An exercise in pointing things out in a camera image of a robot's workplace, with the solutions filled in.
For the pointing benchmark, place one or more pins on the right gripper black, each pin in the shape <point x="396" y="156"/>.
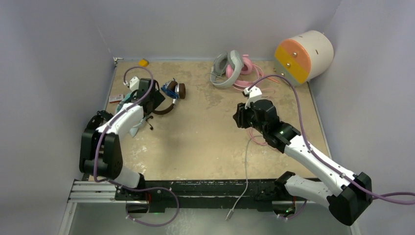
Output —
<point x="240" y="117"/>

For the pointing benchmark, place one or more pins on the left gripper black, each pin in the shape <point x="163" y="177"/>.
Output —
<point x="158" y="99"/>

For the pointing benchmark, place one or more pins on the blue earphones with cable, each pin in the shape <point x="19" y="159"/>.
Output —
<point x="169" y="89"/>

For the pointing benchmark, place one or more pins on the brown headphones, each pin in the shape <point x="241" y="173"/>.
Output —
<point x="181" y="91"/>

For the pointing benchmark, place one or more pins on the teal white cat headphones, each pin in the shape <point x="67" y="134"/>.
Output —
<point x="130" y="117"/>

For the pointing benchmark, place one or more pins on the pink headphones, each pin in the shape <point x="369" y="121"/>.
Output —
<point x="249" y="73"/>

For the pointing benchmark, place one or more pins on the black headphones with cable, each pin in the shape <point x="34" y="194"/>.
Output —
<point x="98" y="119"/>

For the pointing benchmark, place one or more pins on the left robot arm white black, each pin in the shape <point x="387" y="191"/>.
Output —
<point x="100" y="151"/>

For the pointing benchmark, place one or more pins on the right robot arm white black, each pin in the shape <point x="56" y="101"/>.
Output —
<point x="338" y="189"/>

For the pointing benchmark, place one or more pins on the grey white headphones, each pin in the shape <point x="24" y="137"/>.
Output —
<point x="223" y="60"/>

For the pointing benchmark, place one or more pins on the yellow small object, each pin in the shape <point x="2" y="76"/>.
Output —
<point x="143" y="63"/>

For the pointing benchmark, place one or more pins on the small red white box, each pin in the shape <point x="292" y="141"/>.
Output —
<point x="116" y="98"/>

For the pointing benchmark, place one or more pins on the round drawer cabinet orange yellow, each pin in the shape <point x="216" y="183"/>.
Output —
<point x="303" y="57"/>

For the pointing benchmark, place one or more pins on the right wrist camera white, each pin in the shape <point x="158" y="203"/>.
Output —
<point x="252" y="94"/>

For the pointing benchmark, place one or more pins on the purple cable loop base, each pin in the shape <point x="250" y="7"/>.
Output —
<point x="156" y="208"/>

